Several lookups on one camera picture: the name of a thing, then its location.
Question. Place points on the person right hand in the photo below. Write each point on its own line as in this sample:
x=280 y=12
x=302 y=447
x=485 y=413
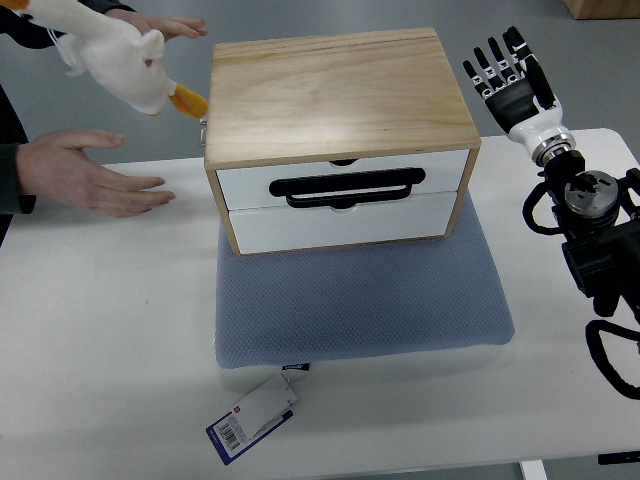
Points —
x=170 y=27

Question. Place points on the person left hand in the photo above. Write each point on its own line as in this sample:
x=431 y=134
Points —
x=56 y=166

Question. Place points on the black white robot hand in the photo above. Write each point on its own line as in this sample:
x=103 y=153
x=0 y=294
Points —
x=516 y=92

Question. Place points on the white plush duck toy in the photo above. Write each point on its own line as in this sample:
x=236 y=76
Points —
x=127 y=64

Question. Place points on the white drawer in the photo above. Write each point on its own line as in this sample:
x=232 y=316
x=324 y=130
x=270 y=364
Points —
x=248 y=188
x=284 y=228

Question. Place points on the black drawer handle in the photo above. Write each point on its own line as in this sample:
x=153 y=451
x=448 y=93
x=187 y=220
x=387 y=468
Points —
x=343 y=191

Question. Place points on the dark sleeve forearm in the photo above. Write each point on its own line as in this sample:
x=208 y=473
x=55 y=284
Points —
x=13 y=201

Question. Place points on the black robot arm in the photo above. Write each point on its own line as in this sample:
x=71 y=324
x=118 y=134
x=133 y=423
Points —
x=596 y=215

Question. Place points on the wooden drawer cabinet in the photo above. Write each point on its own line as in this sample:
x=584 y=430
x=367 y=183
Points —
x=334 y=98

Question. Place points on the metal table clamp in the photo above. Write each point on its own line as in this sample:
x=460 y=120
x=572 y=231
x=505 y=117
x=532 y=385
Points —
x=203 y=125

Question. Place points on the wooden box corner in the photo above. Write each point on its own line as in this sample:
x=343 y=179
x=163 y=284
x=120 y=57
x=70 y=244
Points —
x=603 y=9

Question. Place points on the blue mesh cushion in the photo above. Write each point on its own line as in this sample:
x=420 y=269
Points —
x=360 y=301

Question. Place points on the white blue price tag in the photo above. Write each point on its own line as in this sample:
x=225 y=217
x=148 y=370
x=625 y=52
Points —
x=252 y=418

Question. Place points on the white table leg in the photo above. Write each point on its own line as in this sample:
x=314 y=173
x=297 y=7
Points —
x=533 y=470

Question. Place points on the black object under table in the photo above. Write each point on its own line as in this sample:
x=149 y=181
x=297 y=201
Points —
x=619 y=458

